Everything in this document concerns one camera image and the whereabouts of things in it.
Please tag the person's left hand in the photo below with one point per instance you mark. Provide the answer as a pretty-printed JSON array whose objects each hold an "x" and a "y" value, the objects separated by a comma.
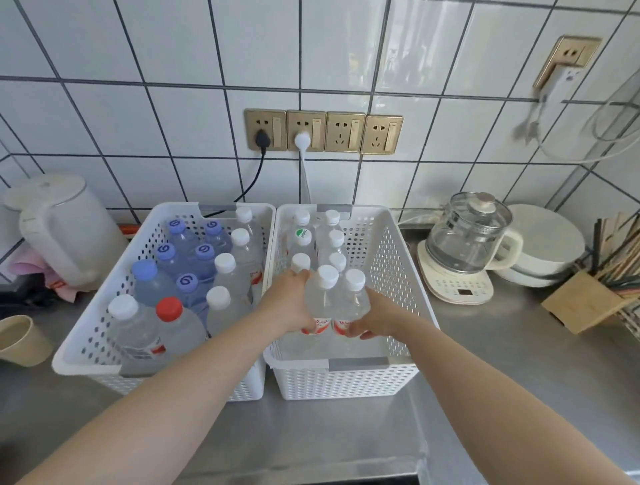
[{"x": 285, "y": 305}]

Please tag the person's right hand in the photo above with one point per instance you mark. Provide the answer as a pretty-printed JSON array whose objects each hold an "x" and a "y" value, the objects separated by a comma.
[{"x": 390, "y": 320}]

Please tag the person's right thumb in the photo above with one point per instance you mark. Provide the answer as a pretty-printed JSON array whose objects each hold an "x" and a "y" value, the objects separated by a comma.
[{"x": 364, "y": 334}]

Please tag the person's left thumb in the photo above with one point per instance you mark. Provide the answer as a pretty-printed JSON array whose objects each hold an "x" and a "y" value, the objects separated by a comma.
[{"x": 309, "y": 328}]

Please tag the small clear white-capped bottle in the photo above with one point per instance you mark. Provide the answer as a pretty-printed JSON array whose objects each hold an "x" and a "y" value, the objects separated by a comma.
[
  {"x": 352, "y": 302},
  {"x": 301, "y": 217},
  {"x": 337, "y": 261},
  {"x": 336, "y": 239},
  {"x": 218, "y": 298},
  {"x": 243, "y": 215},
  {"x": 300, "y": 262},
  {"x": 332, "y": 217},
  {"x": 225, "y": 263},
  {"x": 322, "y": 300},
  {"x": 240, "y": 237}
]

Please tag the person's left forearm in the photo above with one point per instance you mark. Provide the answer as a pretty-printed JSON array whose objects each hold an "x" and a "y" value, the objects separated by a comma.
[{"x": 165, "y": 399}]

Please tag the person's right forearm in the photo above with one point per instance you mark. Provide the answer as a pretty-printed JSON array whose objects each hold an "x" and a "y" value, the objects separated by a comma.
[{"x": 500, "y": 399}]

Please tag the white perforated plastic basket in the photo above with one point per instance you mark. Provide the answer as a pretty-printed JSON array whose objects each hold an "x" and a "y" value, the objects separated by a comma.
[
  {"x": 395, "y": 280},
  {"x": 90, "y": 344}
]

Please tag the bottle with green-marked white cap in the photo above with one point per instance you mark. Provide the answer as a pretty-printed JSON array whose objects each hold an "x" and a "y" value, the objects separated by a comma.
[{"x": 302, "y": 236}]

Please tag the cream kettle heating base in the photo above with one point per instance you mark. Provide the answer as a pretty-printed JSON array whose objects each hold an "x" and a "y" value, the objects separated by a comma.
[{"x": 460, "y": 290}]

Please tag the bottle with swirl blue cap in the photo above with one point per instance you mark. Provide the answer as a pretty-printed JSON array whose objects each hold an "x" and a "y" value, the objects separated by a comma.
[
  {"x": 214, "y": 228},
  {"x": 162, "y": 250},
  {"x": 176, "y": 226},
  {"x": 186, "y": 283},
  {"x": 204, "y": 252}
]

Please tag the clear bottle with red cap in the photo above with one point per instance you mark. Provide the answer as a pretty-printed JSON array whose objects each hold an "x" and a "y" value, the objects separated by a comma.
[{"x": 169, "y": 309}]

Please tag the bottle with plain blue cap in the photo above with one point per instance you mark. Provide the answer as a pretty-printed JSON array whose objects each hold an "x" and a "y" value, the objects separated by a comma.
[{"x": 144, "y": 270}]

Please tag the large clear white-capped bottle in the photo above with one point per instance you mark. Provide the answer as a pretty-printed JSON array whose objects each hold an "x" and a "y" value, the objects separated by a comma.
[{"x": 122, "y": 306}]

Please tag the white round cooking appliance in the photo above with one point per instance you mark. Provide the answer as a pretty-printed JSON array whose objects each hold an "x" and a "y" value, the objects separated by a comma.
[{"x": 545, "y": 240}]

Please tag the wooden utensil holder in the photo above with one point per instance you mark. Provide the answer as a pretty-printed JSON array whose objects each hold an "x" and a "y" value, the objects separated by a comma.
[{"x": 580, "y": 302}]

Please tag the white electric kettle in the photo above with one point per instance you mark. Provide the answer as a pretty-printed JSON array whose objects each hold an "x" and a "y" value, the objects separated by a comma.
[{"x": 70, "y": 230}]

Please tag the bundle of chopsticks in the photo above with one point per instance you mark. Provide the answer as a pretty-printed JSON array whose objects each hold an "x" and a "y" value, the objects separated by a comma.
[{"x": 620, "y": 255}]

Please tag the pink cloth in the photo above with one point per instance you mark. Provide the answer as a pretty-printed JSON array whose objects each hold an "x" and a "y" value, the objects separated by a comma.
[{"x": 27, "y": 262}]

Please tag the beige cup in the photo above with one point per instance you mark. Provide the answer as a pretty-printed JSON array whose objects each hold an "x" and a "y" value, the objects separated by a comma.
[{"x": 20, "y": 342}]

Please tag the black appliance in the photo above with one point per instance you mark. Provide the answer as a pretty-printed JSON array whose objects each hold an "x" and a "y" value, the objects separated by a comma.
[{"x": 20, "y": 300}]

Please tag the clear glass lid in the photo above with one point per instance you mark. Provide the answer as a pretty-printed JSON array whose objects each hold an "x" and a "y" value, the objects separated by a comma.
[{"x": 617, "y": 110}]

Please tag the gold wall socket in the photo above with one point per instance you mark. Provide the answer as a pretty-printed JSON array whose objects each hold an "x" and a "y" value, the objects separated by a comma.
[
  {"x": 315, "y": 127},
  {"x": 575, "y": 52},
  {"x": 345, "y": 131},
  {"x": 382, "y": 134},
  {"x": 272, "y": 125}
]

